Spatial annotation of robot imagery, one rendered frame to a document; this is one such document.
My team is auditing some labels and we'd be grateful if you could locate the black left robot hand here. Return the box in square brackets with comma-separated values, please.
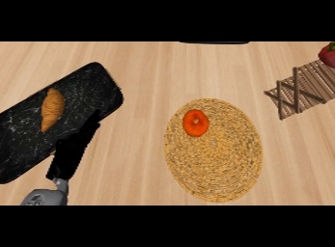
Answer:
[44, 109, 103, 181]

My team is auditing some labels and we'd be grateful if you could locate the round woven straw placemat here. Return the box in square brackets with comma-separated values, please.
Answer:
[162, 97, 264, 204]

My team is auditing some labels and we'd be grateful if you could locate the brown wooden tiered shelf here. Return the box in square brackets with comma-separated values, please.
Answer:
[263, 58, 335, 121]

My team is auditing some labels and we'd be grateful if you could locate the black marble cutting board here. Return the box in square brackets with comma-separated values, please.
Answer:
[0, 62, 124, 185]

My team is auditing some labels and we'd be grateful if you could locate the golden croissant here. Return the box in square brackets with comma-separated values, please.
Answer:
[40, 87, 66, 134]

